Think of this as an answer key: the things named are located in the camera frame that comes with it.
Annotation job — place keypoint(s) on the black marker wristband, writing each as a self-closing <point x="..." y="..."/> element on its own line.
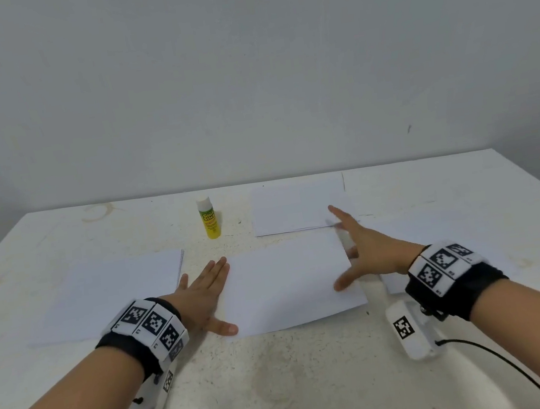
<point x="144" y="335"/>
<point x="453" y="279"/>

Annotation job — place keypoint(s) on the yellow glue stick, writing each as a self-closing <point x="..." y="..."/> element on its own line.
<point x="211" y="219"/>

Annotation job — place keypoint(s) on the stack of white paper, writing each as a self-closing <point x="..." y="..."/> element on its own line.
<point x="109" y="297"/>
<point x="472" y="230"/>

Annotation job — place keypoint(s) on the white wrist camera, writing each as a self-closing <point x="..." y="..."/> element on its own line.
<point x="411" y="330"/>
<point x="154" y="393"/>

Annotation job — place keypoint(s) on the person's right hand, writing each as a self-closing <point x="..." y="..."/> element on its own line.
<point x="380" y="249"/>

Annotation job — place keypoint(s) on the glued white paper sheet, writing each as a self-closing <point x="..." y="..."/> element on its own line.
<point x="281" y="285"/>
<point x="290" y="207"/>

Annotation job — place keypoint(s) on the person's left hand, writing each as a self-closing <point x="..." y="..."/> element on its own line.
<point x="195" y="301"/>

